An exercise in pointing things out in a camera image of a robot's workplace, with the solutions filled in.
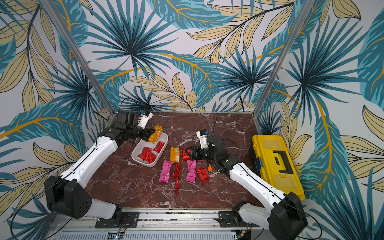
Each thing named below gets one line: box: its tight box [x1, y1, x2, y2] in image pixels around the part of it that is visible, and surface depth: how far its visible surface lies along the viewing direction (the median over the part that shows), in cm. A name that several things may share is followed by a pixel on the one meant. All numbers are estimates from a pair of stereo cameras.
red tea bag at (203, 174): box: [197, 167, 209, 183], surface depth 89 cm
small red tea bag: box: [172, 162, 182, 178], surface depth 89 cm
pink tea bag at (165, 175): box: [159, 159, 173, 184], surface depth 88 cm
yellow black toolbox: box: [249, 134, 306, 201], surface depth 79 cm
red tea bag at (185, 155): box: [182, 146, 191, 163], surface depth 96 cm
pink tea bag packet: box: [185, 160, 197, 184], surface depth 87 cm
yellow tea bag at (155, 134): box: [148, 124, 163, 144], surface depth 83 cm
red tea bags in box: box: [137, 140, 165, 164], surface depth 94 cm
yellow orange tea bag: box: [170, 146, 180, 164], surface depth 96 cm
